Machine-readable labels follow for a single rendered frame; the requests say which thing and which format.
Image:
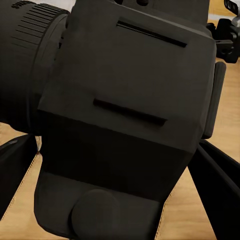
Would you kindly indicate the door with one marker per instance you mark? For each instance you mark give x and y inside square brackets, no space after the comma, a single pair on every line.
[218,11]

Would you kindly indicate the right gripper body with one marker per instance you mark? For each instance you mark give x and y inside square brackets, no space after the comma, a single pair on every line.
[222,34]

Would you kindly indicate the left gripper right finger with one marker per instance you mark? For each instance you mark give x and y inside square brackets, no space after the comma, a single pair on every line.
[217,179]

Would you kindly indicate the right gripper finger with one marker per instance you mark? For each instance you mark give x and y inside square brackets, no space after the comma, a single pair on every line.
[211,26]
[225,47]

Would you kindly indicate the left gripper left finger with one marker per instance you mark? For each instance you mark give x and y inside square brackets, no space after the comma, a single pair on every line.
[16,156]

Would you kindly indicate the digital camera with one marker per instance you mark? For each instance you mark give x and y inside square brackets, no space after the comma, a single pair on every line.
[121,93]

